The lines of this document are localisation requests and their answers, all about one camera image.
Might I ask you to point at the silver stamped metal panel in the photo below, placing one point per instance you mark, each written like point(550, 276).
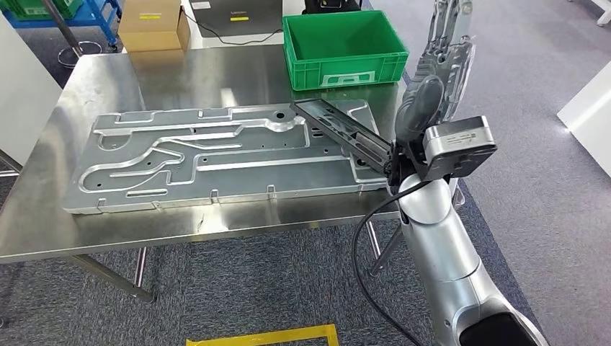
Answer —
point(229, 172)

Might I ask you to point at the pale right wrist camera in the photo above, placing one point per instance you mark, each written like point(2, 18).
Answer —
point(458, 143)

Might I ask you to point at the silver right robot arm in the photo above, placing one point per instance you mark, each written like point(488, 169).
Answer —
point(439, 248)

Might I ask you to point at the blue metal cart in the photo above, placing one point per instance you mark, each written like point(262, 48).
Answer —
point(100, 14)

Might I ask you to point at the dark grey laptop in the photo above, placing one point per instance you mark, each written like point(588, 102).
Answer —
point(234, 19)

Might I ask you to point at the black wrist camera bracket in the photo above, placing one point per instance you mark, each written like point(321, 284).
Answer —
point(406, 162)

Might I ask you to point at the green crate with white label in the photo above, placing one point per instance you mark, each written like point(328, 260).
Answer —
point(33, 7)

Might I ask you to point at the white block furniture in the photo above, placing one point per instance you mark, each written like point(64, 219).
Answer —
point(589, 119)

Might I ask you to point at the green plastic crate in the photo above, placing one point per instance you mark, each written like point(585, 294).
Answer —
point(343, 67)

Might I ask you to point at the stainless steel workbench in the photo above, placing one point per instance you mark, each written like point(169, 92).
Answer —
point(167, 76)

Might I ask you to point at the white desk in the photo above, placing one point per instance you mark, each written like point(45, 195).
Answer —
point(198, 43)

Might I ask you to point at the stainless steel table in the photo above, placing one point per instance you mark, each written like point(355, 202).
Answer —
point(7, 164)

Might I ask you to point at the white flat panel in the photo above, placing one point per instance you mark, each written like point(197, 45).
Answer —
point(24, 95)

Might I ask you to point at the black device base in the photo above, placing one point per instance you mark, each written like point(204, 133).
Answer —
point(329, 5)

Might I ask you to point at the brown cardboard box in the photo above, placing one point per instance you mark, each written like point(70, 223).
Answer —
point(148, 26)

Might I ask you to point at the black plastic plate frame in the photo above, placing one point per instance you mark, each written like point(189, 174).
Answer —
point(343, 131)

